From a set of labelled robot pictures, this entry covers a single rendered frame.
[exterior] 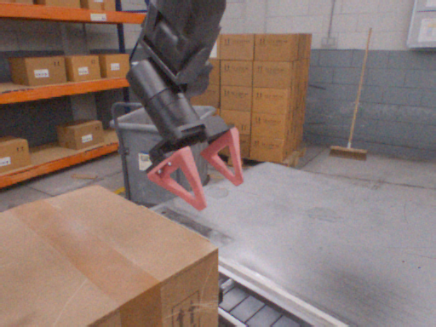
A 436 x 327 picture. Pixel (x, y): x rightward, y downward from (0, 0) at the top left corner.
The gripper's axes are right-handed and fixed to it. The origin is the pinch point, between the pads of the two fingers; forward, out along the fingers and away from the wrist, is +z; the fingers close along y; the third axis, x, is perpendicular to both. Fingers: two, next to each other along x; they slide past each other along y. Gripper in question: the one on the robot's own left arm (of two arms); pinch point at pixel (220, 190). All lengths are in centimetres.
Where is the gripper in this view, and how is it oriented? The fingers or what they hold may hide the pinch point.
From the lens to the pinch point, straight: 47.9
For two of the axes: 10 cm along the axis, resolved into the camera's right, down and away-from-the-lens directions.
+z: 5.3, 8.5, -0.6
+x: -6.6, 4.5, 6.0
